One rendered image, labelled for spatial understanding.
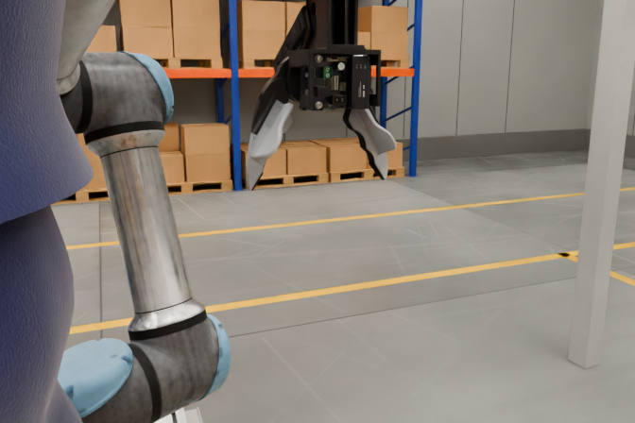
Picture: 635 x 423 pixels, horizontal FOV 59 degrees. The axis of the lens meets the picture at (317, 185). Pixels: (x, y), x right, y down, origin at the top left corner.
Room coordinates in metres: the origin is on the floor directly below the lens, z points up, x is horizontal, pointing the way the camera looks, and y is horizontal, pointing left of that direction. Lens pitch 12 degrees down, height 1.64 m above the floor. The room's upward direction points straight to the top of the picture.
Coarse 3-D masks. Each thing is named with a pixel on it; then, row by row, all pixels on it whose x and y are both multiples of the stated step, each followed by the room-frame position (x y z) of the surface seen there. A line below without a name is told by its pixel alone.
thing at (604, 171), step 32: (608, 0) 2.90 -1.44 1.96; (608, 32) 2.88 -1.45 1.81; (608, 64) 2.87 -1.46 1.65; (608, 96) 2.85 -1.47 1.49; (608, 128) 2.83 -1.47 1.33; (608, 160) 2.82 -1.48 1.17; (608, 192) 2.83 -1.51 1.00; (608, 224) 2.84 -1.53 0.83; (608, 256) 2.85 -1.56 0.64; (576, 288) 2.91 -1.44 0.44; (608, 288) 2.87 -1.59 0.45; (576, 320) 2.89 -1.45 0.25; (576, 352) 2.87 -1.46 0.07
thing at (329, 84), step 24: (312, 0) 0.55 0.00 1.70; (336, 0) 0.53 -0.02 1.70; (312, 24) 0.55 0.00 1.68; (336, 24) 0.53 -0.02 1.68; (312, 48) 0.55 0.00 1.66; (336, 48) 0.51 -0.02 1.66; (360, 48) 0.52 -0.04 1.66; (288, 72) 0.56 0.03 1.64; (312, 72) 0.50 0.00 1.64; (336, 72) 0.53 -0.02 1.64; (360, 72) 0.52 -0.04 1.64; (312, 96) 0.50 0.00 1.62; (336, 96) 0.52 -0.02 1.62; (360, 96) 0.52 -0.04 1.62
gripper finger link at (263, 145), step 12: (276, 108) 0.55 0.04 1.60; (288, 108) 0.54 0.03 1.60; (276, 120) 0.55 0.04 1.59; (288, 120) 0.56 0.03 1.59; (264, 132) 0.55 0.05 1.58; (276, 132) 0.52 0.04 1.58; (252, 144) 0.54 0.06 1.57; (264, 144) 0.53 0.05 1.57; (276, 144) 0.51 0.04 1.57; (252, 156) 0.54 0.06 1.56; (264, 156) 0.52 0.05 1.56; (252, 168) 0.54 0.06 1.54; (252, 180) 0.54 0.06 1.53
